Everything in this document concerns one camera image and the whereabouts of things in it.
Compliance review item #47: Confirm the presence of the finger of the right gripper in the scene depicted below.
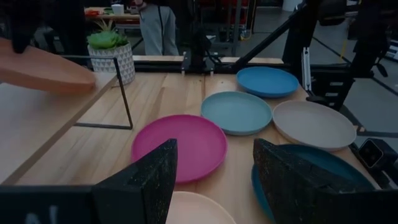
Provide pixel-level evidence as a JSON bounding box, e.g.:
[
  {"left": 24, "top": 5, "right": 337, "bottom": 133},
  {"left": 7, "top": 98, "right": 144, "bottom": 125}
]
[{"left": 11, "top": 30, "right": 34, "bottom": 54}]

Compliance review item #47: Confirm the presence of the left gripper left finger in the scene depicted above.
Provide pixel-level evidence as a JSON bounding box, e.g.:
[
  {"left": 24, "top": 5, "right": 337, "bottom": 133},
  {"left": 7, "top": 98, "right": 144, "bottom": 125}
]
[{"left": 91, "top": 138, "right": 178, "bottom": 224}]

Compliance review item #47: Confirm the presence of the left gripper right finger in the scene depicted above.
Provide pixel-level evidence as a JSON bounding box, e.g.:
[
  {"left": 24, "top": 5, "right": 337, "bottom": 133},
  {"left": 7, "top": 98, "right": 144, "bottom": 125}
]
[{"left": 252, "top": 138, "right": 343, "bottom": 224}]

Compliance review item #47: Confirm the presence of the terracotta orange plate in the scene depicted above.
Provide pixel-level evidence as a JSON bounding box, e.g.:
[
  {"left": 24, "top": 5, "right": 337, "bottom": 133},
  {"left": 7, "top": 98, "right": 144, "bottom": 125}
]
[{"left": 0, "top": 37, "right": 97, "bottom": 94}]

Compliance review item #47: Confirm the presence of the pale peach plate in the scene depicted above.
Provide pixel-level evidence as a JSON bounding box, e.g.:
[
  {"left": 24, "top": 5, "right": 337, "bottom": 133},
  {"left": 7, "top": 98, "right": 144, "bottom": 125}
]
[{"left": 165, "top": 190, "right": 237, "bottom": 224}]

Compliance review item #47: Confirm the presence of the dark teal plate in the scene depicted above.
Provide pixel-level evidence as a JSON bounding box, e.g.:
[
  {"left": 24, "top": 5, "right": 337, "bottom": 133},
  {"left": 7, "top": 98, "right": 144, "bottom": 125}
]
[{"left": 251, "top": 144, "right": 377, "bottom": 223}]

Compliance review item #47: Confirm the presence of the magenta plate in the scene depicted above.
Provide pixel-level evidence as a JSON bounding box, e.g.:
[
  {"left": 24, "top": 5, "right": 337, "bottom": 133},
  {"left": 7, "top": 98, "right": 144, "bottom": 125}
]
[{"left": 131, "top": 114, "right": 228, "bottom": 184}]

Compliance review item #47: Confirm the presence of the grey beige plate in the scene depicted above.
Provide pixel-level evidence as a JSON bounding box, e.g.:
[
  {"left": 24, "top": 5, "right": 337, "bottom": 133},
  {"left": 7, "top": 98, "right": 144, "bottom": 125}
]
[{"left": 272, "top": 100, "right": 358, "bottom": 152}]

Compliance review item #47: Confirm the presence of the pale blue-grey plate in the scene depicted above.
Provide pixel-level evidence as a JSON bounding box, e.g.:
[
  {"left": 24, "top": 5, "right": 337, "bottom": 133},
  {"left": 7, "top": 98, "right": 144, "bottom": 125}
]
[{"left": 200, "top": 90, "right": 273, "bottom": 136}]

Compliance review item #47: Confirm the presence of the bright blue plate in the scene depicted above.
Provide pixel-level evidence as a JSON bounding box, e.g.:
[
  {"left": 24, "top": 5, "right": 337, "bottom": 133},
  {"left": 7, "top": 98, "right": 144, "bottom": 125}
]
[{"left": 236, "top": 66, "right": 300, "bottom": 99}]

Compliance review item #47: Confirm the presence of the succulent in patterned white pot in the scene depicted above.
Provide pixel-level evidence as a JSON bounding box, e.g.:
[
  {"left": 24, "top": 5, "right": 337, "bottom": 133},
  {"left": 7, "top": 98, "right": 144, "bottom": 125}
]
[{"left": 86, "top": 19, "right": 136, "bottom": 86}]

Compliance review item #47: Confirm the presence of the white cup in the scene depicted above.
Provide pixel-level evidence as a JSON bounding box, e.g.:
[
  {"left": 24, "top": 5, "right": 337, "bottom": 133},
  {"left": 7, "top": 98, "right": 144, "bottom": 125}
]
[{"left": 111, "top": 3, "right": 125, "bottom": 16}]

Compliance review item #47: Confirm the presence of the background wooden table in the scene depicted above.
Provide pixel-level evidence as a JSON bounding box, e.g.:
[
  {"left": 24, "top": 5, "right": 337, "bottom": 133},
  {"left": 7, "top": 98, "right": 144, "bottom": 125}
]
[{"left": 83, "top": 6, "right": 141, "bottom": 22}]

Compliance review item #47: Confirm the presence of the person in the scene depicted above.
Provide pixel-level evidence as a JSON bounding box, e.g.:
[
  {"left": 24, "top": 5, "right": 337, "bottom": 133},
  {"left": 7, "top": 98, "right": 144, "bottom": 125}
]
[{"left": 133, "top": 0, "right": 180, "bottom": 57}]

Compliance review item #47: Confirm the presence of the black table-level camera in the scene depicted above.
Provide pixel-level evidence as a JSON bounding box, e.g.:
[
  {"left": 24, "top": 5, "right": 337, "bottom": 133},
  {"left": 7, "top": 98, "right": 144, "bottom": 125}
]
[{"left": 357, "top": 138, "right": 398, "bottom": 175}]

